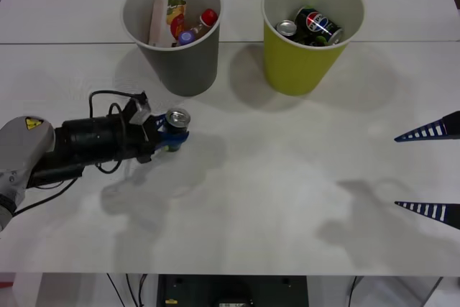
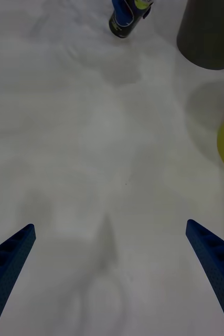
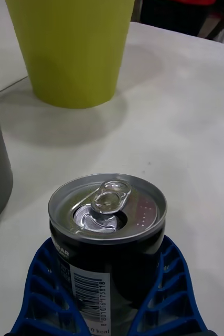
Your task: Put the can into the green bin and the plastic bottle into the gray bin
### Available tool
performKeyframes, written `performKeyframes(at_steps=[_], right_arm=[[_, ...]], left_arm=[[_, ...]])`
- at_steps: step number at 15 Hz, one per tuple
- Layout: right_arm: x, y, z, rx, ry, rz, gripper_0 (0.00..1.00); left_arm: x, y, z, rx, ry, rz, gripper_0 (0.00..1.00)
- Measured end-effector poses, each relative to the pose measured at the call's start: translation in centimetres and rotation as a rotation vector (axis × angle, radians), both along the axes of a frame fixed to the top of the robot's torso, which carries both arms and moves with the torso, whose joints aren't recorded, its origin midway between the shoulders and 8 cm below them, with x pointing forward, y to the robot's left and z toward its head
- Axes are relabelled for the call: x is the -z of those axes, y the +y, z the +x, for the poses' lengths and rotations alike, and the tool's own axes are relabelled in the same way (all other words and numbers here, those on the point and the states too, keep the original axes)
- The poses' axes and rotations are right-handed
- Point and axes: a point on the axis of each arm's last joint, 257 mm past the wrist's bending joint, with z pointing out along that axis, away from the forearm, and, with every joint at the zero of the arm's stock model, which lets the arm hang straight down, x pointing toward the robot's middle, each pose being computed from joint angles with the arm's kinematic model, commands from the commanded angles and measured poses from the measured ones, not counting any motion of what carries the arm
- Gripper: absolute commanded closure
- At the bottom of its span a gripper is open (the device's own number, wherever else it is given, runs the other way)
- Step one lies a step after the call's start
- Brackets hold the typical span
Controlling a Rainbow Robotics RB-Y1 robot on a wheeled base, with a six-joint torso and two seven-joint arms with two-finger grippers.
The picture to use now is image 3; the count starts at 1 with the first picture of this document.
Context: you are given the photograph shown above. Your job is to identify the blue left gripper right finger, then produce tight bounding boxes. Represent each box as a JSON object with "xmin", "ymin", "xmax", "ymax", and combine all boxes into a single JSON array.
[{"xmin": 128, "ymin": 235, "xmax": 210, "ymax": 336}]

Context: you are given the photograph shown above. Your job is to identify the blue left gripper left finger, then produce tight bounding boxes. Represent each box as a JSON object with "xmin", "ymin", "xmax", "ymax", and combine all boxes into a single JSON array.
[{"xmin": 10, "ymin": 237, "xmax": 92, "ymax": 336}]

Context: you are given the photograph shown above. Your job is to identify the small black drink can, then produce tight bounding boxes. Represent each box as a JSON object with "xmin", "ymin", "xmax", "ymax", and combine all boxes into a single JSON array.
[{"xmin": 47, "ymin": 173, "xmax": 168, "ymax": 336}]

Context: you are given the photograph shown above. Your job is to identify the yellow-green plastic bin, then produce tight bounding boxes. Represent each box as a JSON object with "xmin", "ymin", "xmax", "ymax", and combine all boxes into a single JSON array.
[{"xmin": 4, "ymin": 0, "xmax": 136, "ymax": 110}]

